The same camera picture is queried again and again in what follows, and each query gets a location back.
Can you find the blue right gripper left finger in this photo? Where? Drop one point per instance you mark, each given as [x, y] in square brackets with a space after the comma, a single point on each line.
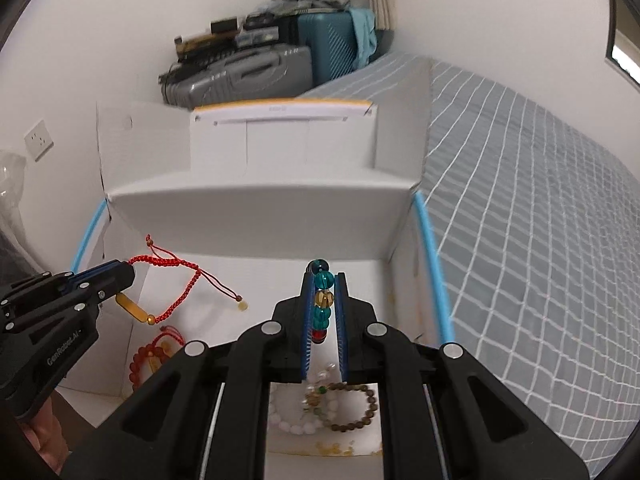
[306, 303]

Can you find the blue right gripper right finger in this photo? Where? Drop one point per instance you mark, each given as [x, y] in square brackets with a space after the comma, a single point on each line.
[340, 293]

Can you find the left hand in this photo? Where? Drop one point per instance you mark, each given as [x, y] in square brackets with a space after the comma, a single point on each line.
[45, 433]

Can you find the clear plastic bag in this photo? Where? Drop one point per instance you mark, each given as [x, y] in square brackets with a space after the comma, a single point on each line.
[17, 259]

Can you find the white cardboard box blue yellow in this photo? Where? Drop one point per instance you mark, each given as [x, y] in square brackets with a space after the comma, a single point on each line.
[220, 211]

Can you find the grey checked bed sheet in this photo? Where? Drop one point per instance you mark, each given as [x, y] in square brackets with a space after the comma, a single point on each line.
[537, 231]

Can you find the grey suitcase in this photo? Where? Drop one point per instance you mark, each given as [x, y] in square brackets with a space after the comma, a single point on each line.
[272, 72]

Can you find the teal suitcase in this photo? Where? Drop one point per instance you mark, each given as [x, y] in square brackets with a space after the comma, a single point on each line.
[331, 40]

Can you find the light blue cloth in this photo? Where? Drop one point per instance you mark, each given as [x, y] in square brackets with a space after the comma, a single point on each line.
[363, 22]

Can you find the dark clothes pile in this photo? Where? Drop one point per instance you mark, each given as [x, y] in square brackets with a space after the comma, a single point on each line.
[269, 12]

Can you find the dark framed window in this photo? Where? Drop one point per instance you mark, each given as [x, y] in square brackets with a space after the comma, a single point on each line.
[623, 40]

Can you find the white wall socket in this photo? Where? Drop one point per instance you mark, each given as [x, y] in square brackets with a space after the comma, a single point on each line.
[38, 141]

